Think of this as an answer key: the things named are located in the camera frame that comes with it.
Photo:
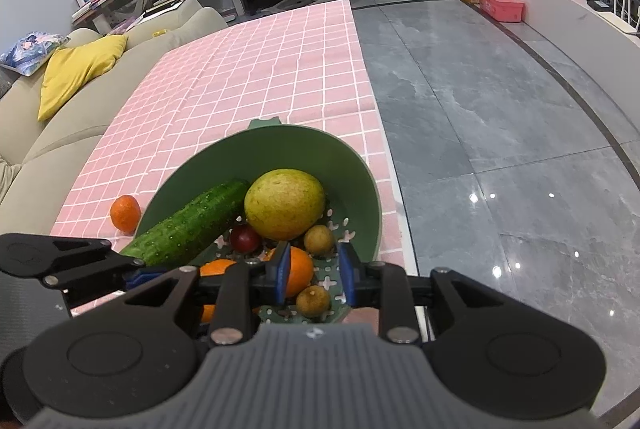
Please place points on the yellow cushion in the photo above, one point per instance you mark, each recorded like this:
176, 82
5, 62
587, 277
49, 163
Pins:
75, 71

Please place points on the brown longan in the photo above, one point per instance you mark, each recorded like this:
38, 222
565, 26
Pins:
313, 301
318, 240

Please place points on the red cherry tomato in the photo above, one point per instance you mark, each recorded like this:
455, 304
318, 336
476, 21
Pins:
245, 239

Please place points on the green cucumber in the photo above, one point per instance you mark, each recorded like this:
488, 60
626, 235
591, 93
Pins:
190, 224

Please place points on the green colander bowl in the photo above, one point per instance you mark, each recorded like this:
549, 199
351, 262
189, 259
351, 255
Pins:
300, 149

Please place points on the beige sofa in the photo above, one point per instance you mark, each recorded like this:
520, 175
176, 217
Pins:
85, 129

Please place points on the blue printed cushion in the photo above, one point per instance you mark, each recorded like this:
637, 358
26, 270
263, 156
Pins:
32, 51

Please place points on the pink plastic box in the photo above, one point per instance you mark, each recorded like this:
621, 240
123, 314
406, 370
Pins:
501, 4

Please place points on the white low cabinet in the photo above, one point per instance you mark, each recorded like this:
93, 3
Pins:
560, 29

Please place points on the white router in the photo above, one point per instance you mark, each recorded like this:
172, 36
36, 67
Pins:
622, 16

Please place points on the yellow-green mango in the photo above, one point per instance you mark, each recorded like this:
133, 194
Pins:
285, 204

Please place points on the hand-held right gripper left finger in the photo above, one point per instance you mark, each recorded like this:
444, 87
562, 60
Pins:
283, 270

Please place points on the pink checked tablecloth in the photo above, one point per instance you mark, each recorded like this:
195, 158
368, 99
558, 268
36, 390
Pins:
240, 69

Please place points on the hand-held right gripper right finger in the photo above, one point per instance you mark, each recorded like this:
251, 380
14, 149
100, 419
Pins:
348, 276

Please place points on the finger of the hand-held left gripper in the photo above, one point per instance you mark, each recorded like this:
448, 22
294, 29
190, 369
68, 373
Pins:
75, 259

